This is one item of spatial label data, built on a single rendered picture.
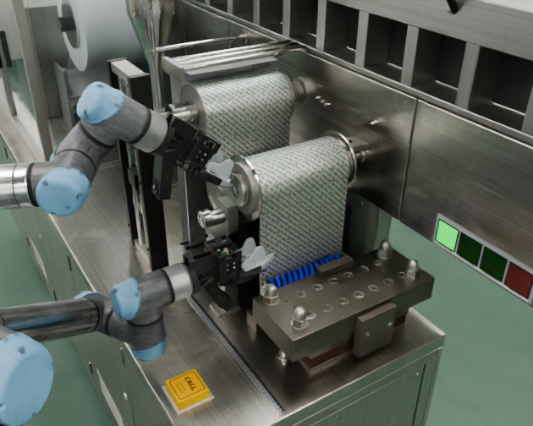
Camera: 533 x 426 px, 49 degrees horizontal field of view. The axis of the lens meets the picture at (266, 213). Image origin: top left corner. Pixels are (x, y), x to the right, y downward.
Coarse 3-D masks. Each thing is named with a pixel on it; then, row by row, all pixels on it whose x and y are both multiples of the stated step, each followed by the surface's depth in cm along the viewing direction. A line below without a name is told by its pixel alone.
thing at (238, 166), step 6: (348, 156) 133; (234, 162) 125; (348, 162) 133; (234, 168) 126; (240, 168) 123; (246, 168) 122; (246, 174) 122; (246, 180) 122; (252, 180) 121; (252, 186) 121; (252, 192) 122; (252, 198) 122; (252, 204) 123; (240, 210) 129; (246, 210) 126; (252, 210) 125
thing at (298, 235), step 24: (336, 192) 134; (264, 216) 125; (288, 216) 129; (312, 216) 133; (336, 216) 138; (264, 240) 128; (288, 240) 132; (312, 240) 137; (336, 240) 141; (288, 264) 136
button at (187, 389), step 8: (176, 376) 123; (184, 376) 123; (192, 376) 123; (200, 376) 123; (168, 384) 121; (176, 384) 121; (184, 384) 121; (192, 384) 121; (200, 384) 121; (168, 392) 122; (176, 392) 119; (184, 392) 119; (192, 392) 119; (200, 392) 120; (208, 392) 121; (176, 400) 118; (184, 400) 118; (192, 400) 119; (200, 400) 120
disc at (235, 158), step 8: (232, 160) 127; (240, 160) 124; (248, 168) 122; (256, 176) 120; (256, 184) 121; (256, 192) 121; (256, 200) 123; (256, 208) 123; (248, 216) 128; (256, 216) 125
